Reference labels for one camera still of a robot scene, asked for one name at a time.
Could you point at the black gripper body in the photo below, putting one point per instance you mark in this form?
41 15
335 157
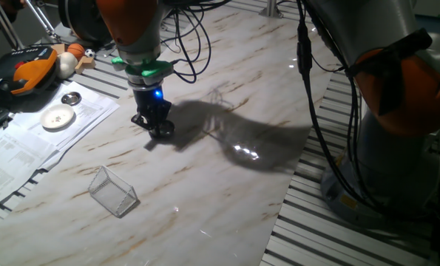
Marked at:
151 105

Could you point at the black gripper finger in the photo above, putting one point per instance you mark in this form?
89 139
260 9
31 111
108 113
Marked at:
158 128
140 121

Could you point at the round metal plate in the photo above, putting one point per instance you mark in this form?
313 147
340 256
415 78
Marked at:
170 130

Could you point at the silver orange robot arm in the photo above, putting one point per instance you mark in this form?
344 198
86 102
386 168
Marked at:
371 37

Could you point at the small shiny metal dish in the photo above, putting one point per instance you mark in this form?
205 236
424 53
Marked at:
71 98

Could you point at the clear plastic box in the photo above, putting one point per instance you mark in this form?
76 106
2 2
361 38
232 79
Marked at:
112 192

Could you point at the light wooden block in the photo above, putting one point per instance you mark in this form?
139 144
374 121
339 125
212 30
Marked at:
59 48
84 64

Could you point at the mini soccer ball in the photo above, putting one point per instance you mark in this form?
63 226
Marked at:
89 53

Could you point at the white ceramic dish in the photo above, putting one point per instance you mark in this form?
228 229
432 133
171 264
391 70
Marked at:
57 116

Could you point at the marble pattern board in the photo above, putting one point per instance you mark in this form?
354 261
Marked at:
205 203

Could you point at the orange toy basketball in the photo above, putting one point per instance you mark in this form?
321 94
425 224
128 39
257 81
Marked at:
76 51

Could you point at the white egg shaped ball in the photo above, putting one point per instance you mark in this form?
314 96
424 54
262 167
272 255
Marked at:
66 64

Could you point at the black filament spool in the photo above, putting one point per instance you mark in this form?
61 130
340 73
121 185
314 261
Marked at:
83 20

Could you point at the orange black teach pendant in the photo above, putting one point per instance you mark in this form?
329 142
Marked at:
23 72

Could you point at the printed paper sheets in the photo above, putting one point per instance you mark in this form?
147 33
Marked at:
12 159

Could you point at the slanted metal rod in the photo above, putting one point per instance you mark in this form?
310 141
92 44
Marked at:
44 24
7 26

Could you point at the aluminium frame post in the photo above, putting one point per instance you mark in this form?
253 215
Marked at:
270 9

